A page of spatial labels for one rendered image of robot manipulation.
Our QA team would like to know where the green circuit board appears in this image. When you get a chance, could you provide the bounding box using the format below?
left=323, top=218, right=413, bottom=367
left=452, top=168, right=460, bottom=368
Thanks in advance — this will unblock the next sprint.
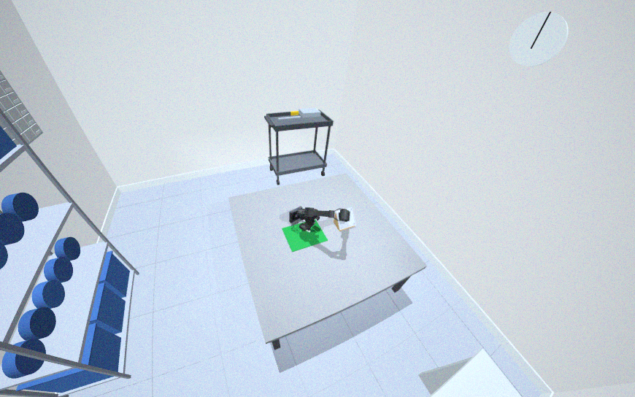
left=282, top=220, right=328, bottom=252

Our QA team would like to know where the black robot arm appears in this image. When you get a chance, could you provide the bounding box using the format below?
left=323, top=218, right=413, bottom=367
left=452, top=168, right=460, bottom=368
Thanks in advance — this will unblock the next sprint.
left=297, top=207, right=350, bottom=222

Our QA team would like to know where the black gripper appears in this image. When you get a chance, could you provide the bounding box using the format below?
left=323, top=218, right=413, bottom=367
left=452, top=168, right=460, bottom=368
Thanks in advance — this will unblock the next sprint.
left=299, top=216, right=320, bottom=231

